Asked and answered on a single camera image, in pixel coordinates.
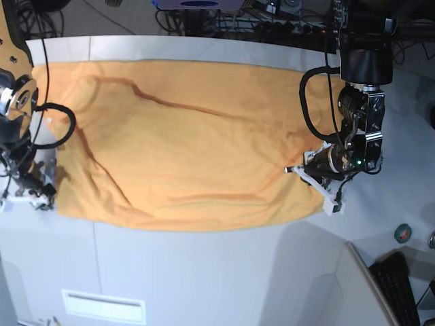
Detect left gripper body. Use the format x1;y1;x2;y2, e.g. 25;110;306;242
304;143;353;189

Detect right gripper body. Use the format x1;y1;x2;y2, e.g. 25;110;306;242
1;160;56;197

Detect yellow t-shirt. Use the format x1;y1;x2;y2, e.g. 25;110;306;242
33;60;324;232

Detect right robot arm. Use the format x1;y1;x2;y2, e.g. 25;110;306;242
1;1;76;211

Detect green tape roll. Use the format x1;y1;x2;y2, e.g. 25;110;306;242
394;223;413;244

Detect yellow pencil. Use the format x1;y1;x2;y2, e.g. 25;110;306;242
52;316;61;326

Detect black keyboard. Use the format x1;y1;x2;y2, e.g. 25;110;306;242
369;251;420;326

